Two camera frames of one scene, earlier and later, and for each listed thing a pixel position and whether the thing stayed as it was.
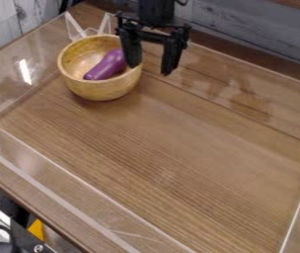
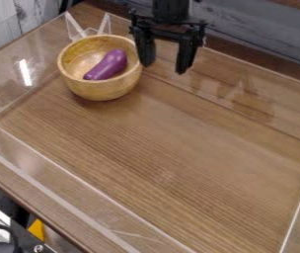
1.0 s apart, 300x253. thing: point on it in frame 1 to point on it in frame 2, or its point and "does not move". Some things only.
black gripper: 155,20 to 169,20
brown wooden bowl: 79,56 does not move
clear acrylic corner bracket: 76,32 does not move
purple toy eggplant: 109,66 does not move
